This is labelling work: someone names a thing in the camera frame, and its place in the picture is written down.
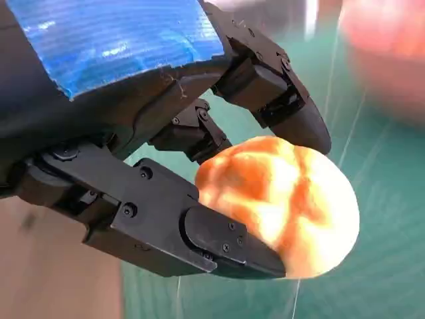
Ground black left hand blue tape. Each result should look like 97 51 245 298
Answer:
0 0 333 280

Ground round toy bread bun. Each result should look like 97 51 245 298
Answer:
194 135 361 280

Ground pink bowl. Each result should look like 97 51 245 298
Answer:
337 0 425 124

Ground green cutting mat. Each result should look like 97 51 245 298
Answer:
118 0 425 319

